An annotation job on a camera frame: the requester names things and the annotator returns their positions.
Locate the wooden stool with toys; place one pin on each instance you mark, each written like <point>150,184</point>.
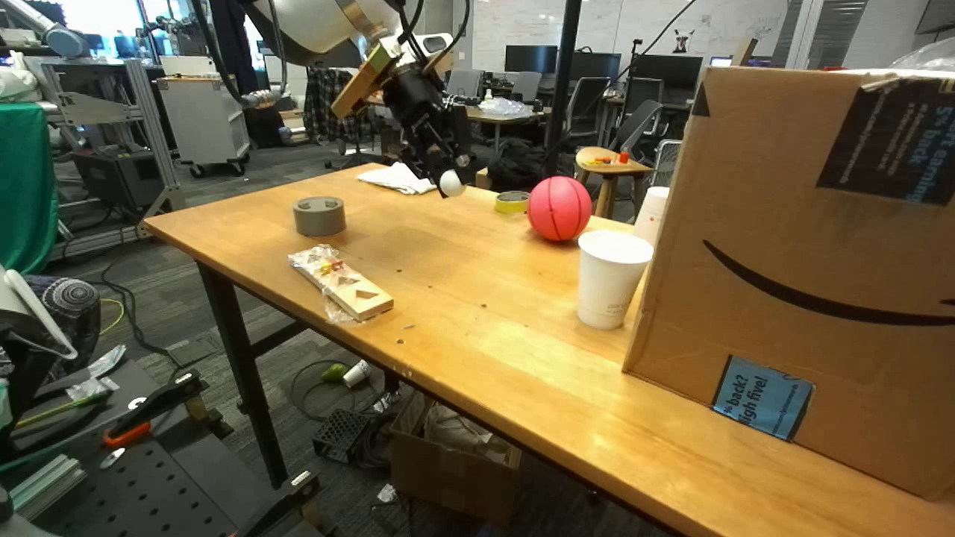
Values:
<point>608,168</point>

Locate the plaid garment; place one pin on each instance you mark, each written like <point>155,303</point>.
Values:
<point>328,101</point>

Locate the wooden shape puzzle in bag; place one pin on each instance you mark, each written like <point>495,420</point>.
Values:
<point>343,283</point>

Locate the white cloth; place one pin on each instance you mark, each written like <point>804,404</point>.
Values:
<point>395,179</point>

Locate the black plastic crate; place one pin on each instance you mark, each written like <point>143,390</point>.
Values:
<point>339,434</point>

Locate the black pole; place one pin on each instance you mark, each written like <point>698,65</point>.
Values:
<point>561,82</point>

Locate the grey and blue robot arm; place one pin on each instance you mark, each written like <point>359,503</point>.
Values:
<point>52,33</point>

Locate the yellow tape roll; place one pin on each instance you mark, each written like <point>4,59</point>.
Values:
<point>511,203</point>

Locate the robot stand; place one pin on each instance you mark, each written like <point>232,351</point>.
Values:
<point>164,492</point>

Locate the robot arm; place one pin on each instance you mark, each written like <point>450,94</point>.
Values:
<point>313,30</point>

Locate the red ball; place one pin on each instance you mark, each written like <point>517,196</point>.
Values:
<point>559,209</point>

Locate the group of office chairs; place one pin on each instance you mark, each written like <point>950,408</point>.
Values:
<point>597,104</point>

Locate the white ball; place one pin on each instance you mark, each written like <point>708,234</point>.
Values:
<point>452,184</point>

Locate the black and orange clamp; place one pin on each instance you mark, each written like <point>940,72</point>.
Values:
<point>153,406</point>

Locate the green cloth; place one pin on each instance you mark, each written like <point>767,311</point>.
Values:
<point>26,186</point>

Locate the patterned dark cloth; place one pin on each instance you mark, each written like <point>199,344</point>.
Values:
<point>67,309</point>

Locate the aluminium frame rack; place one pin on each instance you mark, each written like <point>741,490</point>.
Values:
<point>112,104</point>

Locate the clear plastic bag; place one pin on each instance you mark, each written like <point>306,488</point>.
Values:
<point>929,56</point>

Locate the white paper cup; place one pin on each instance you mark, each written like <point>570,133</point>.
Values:
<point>610,280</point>
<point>653,212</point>

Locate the row of monitors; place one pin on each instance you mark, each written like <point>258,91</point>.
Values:
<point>597,66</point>

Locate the open cardboard box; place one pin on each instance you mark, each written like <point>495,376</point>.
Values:
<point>455,466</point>

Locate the white cabinet on wheels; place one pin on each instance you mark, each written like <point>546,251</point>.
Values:
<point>203,119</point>

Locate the black bag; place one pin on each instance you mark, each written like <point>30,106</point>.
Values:
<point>522,168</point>

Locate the large cardboard box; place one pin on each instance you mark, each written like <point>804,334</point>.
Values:
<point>791,261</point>

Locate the grey tape roll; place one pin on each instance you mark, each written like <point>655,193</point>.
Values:
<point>319,218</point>

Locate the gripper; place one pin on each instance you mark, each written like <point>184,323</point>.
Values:
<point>418,97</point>

